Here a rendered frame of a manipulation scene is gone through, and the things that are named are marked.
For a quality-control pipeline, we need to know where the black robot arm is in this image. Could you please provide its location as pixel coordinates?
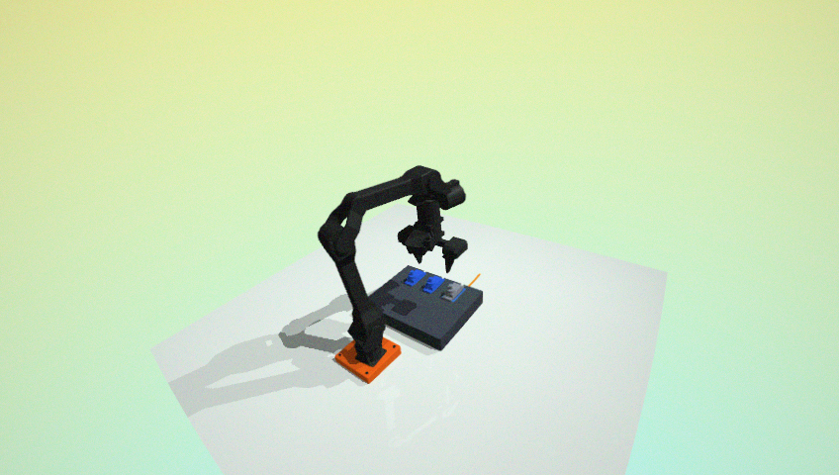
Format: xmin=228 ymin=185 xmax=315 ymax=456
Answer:
xmin=317 ymin=165 xmax=466 ymax=367

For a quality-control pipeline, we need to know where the dark grey flat panel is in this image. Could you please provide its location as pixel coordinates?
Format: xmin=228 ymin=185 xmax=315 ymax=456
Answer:
xmin=368 ymin=265 xmax=483 ymax=351

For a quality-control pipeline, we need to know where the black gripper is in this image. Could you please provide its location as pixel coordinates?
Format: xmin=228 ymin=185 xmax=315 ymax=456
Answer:
xmin=398 ymin=217 xmax=468 ymax=274

